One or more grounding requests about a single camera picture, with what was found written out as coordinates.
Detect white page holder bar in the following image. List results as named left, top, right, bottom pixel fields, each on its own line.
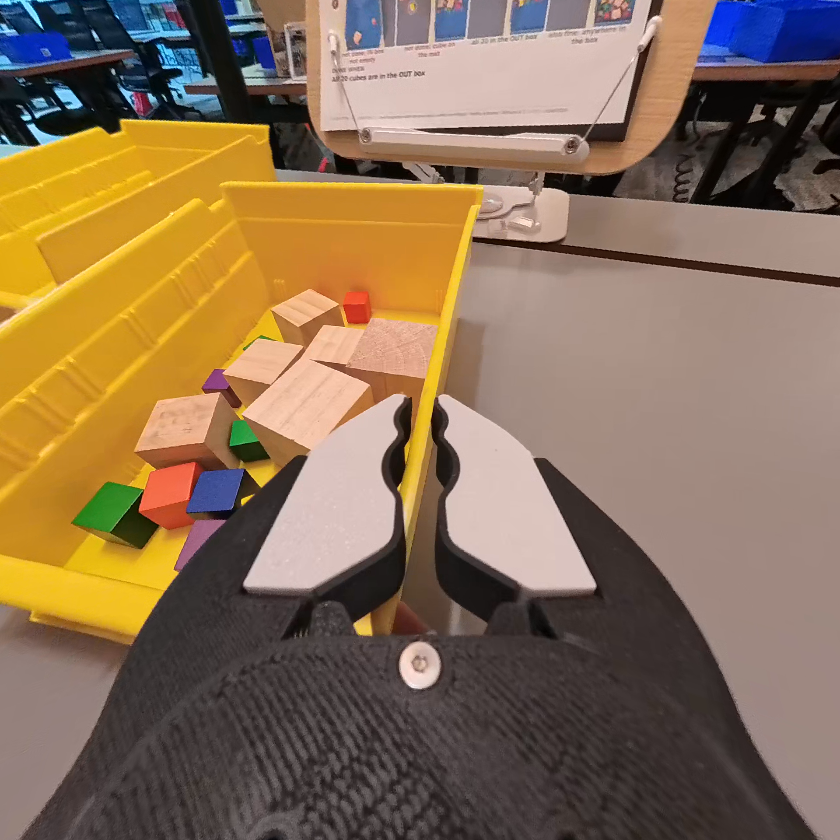
left=357, top=126, right=590, bottom=161

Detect wooden background table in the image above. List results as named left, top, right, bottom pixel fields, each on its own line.
left=0, top=49, right=135, bottom=81
left=692, top=56, right=840, bottom=85

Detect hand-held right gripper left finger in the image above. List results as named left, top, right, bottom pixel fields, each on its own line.
left=243, top=392, right=414, bottom=621

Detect blue plastic bins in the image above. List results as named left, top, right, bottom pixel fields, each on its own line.
left=702, top=0, right=840, bottom=64

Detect instruction sheet with pictures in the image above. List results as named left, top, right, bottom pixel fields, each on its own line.
left=319, top=0, right=654, bottom=132

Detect yellow plastic bin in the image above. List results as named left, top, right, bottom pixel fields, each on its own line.
left=0, top=182, right=484, bottom=645
left=0, top=120, right=277, bottom=309

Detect instruction sheet on clipboard stand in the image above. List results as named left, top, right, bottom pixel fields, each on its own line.
left=305, top=0, right=716, bottom=177

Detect group of small coloured cubes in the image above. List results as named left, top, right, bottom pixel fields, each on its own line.
left=71, top=290, right=373, bottom=573

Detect grey metal stand base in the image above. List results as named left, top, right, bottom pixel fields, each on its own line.
left=472, top=187, right=571, bottom=242

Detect black coiled cable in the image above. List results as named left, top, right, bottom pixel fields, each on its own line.
left=672, top=141, right=702, bottom=198

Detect group of plain wooden cubes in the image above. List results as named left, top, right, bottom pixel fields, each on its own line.
left=134, top=289, right=439, bottom=470

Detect blue plastic bin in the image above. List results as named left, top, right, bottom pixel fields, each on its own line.
left=0, top=31, right=72, bottom=63

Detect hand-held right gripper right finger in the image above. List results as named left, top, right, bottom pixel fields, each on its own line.
left=432, top=394, right=598, bottom=623

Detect black office chair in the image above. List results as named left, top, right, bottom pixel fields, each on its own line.
left=85, top=0, right=198, bottom=119

